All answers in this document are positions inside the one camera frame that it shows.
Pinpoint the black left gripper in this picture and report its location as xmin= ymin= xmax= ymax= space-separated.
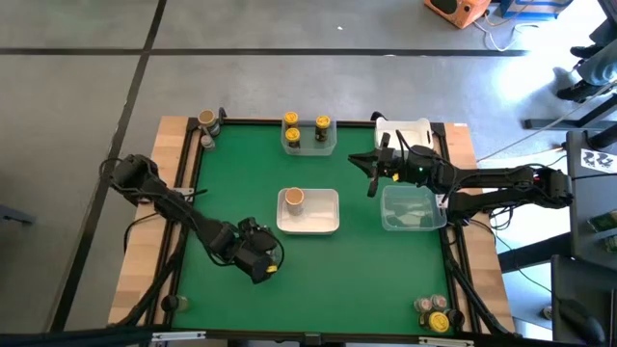
xmin=233 ymin=216 xmax=285 ymax=285

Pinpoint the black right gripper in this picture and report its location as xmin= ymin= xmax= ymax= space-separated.
xmin=347 ymin=132 xmax=438 ymax=199

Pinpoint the white plastic bin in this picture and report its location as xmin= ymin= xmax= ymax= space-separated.
xmin=374 ymin=117 xmax=434 ymax=153
xmin=276 ymin=188 xmax=341 ymax=236

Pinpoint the clear plastic bin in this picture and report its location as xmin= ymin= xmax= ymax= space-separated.
xmin=380 ymin=184 xmax=448 ymax=232
xmin=281 ymin=119 xmax=338 ymax=157

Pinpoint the green table mat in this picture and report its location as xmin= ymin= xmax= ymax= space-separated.
xmin=171 ymin=122 xmax=457 ymax=337

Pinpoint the orange speaker box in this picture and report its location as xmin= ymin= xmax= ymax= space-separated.
xmin=423 ymin=0 xmax=493 ymax=29

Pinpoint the black floor stand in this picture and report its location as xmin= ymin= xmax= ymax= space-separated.
xmin=523 ymin=93 xmax=617 ymax=150

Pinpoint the black overhead beam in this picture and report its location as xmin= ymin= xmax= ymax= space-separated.
xmin=0 ymin=325 xmax=160 ymax=347

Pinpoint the dark side desk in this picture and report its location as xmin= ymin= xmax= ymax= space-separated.
xmin=566 ymin=129 xmax=617 ymax=271

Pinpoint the blue box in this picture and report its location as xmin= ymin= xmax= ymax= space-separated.
xmin=498 ymin=0 xmax=575 ymax=21

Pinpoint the white marked paper sheet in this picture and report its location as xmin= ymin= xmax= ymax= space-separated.
xmin=580 ymin=147 xmax=617 ymax=174

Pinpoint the person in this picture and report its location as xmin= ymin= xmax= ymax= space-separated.
xmin=556 ymin=18 xmax=617 ymax=103

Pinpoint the black low desk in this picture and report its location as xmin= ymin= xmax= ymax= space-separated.
xmin=550 ymin=254 xmax=617 ymax=346

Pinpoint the black computer mouse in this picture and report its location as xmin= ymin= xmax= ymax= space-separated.
xmin=558 ymin=299 xmax=606 ymax=344

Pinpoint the black table frame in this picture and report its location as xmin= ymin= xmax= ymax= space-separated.
xmin=115 ymin=117 xmax=516 ymax=344

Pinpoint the metal bracket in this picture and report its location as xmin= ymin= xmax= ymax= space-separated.
xmin=151 ymin=331 xmax=207 ymax=343
xmin=417 ymin=336 xmax=476 ymax=347

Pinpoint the black cable bundle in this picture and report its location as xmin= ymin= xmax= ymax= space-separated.
xmin=481 ymin=205 xmax=516 ymax=233

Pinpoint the thin white cord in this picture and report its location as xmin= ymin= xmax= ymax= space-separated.
xmin=475 ymin=80 xmax=617 ymax=164

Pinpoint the white floor cable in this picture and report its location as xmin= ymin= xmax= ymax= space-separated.
xmin=474 ymin=16 xmax=540 ymax=53

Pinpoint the dark floor bracket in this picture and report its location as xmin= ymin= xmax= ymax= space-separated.
xmin=0 ymin=205 xmax=36 ymax=227

